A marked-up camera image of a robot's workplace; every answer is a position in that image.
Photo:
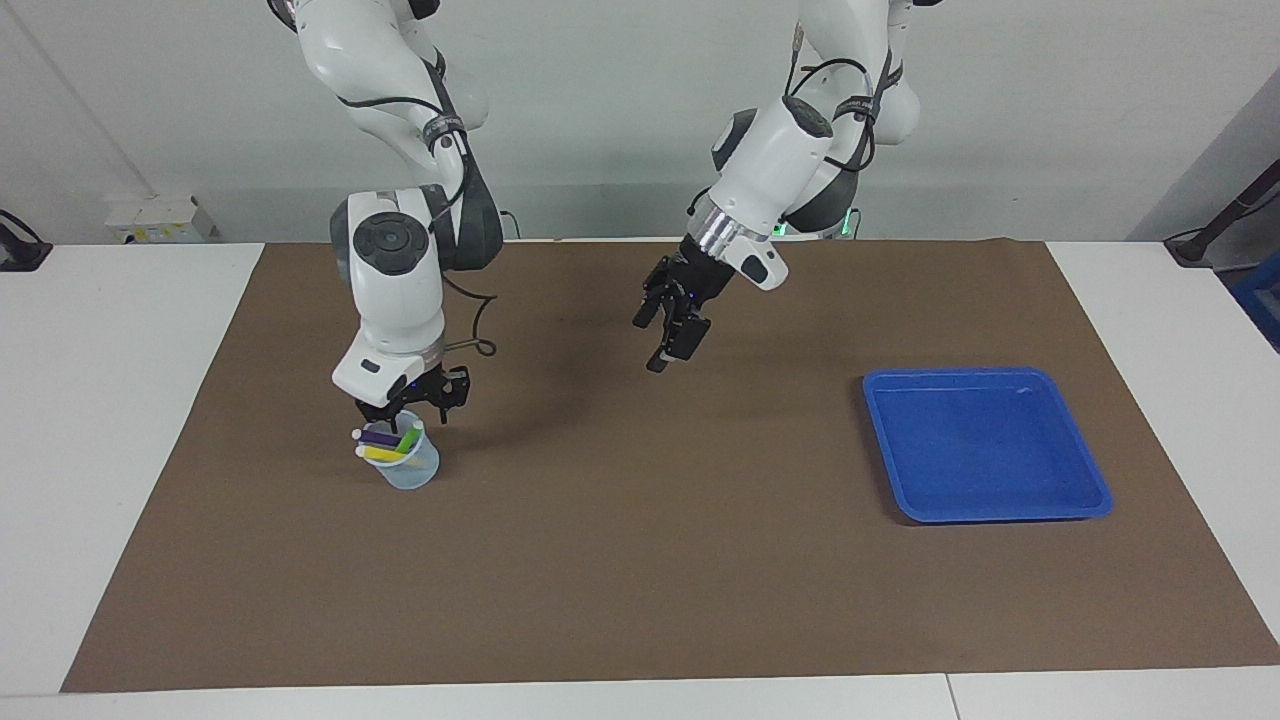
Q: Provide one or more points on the brown table mat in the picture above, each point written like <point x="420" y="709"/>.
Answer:
<point x="640" y="560"/>

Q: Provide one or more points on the purple pen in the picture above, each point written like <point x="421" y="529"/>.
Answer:
<point x="382" y="438"/>

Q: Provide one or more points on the green pen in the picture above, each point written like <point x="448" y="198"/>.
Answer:
<point x="411" y="437"/>

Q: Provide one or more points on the black clamp mount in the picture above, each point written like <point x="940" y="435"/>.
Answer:
<point x="20" y="255"/>

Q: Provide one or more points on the clear plastic cup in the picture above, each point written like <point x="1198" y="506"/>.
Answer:
<point x="412" y="472"/>

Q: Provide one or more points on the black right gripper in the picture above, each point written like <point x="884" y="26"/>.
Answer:
<point x="415" y="392"/>

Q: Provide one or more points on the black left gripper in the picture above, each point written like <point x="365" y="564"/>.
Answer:
<point x="690" y="280"/>

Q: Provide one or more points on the black stand pole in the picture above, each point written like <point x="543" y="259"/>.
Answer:
<point x="1225" y="215"/>

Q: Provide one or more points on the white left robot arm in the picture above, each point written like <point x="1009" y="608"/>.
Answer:
<point x="780" y="160"/>

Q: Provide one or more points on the white power strip box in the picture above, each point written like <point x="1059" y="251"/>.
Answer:
<point x="160" y="218"/>

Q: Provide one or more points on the blue plastic tray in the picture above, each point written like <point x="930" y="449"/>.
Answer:
<point x="985" y="450"/>

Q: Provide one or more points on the yellow pen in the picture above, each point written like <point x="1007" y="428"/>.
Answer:
<point x="382" y="454"/>

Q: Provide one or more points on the blue crate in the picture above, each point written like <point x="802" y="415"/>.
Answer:
<point x="1262" y="300"/>

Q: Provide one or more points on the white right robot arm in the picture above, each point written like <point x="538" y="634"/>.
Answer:
<point x="395" y="290"/>

